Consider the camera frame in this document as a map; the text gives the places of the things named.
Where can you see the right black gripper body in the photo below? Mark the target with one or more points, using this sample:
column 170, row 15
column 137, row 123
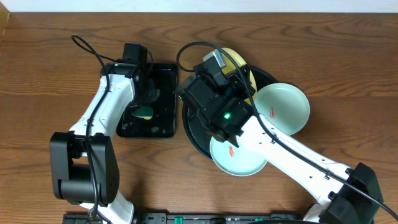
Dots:
column 239, row 88

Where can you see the yellow plate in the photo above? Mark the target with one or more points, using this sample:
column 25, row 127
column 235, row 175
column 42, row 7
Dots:
column 240, row 62

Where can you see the light green plate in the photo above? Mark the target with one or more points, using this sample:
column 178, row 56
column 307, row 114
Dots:
column 284, row 105
column 234, row 160

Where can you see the green yellow sponge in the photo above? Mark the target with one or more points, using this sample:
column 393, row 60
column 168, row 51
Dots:
column 144, row 112

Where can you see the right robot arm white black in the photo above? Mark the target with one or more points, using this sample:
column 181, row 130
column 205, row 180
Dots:
column 343, row 194

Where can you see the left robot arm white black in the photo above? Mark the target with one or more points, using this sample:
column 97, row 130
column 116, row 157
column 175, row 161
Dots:
column 84, row 167

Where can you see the black round tray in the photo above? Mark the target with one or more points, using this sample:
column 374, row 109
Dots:
column 196, row 132

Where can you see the black rectangular tray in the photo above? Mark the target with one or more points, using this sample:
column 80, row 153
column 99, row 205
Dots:
column 161, row 97

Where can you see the light green plate front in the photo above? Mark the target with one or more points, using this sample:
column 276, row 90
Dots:
column 234, row 160

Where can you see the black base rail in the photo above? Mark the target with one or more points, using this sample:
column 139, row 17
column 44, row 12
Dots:
column 163, row 218

